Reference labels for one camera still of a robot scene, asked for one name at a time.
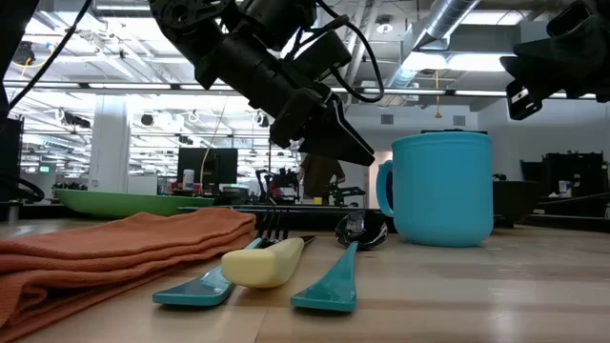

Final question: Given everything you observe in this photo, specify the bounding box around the silver air duct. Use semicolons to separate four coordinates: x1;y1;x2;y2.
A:
380;0;482;91

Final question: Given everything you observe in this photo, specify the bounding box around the spoon with teal handle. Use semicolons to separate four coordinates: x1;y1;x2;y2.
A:
290;209;390;314

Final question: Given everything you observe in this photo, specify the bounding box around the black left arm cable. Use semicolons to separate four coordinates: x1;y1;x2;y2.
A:
312;0;386;105

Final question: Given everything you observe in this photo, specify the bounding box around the blue plastic mug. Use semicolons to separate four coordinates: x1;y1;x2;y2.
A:
375;131;496;249

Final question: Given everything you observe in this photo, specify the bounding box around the black aluminium table frame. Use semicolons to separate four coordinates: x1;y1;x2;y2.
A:
0;192;610;234

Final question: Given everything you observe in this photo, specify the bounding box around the black hanging cable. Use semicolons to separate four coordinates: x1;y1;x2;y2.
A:
7;0;95;113

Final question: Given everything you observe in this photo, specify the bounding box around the black background gantry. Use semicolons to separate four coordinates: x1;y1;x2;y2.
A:
420;127;489;136

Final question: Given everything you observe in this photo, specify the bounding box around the person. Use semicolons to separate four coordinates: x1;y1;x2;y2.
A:
297;152;347;200

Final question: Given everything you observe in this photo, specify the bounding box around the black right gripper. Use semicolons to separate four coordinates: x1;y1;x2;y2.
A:
498;23;610;122

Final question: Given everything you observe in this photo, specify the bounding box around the white pillar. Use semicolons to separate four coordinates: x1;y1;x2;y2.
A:
88;94;132;194

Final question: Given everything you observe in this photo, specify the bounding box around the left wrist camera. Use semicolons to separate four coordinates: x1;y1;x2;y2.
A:
291;28;355;83

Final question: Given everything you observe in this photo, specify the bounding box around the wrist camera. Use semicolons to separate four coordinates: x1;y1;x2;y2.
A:
291;28;355;83
546;0;598;40

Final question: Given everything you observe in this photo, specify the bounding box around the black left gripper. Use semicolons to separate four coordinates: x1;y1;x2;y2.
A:
193;33;376;168

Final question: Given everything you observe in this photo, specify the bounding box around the knife with cream handle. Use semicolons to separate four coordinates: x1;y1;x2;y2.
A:
219;233;317;290

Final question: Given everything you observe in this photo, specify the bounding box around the black ceiling device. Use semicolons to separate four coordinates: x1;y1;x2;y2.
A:
11;40;37;67

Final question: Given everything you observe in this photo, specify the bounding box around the black bowl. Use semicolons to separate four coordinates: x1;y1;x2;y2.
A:
492;179;543;228

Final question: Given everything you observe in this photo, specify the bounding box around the orange cloth napkin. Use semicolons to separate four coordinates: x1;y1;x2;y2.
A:
0;207;258;343

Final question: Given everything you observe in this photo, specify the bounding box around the black monitor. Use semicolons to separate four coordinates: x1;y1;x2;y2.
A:
176;147;239;192

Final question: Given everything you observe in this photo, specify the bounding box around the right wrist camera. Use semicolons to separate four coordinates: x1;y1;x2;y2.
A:
546;0;598;40

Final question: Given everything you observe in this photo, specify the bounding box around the green plate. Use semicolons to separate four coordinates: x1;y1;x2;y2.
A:
53;188;216;220

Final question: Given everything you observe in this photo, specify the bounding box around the fork with teal handle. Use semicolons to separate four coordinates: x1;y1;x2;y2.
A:
152;207;292;308

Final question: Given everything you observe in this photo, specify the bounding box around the black storage cabinet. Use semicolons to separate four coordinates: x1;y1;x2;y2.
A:
519;151;609;198

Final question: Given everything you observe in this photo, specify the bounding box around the yellow hanging cord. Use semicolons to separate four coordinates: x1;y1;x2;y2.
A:
432;69;444;120

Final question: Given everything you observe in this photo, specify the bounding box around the long ceiling light strip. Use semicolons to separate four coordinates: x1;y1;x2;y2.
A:
0;80;600;100

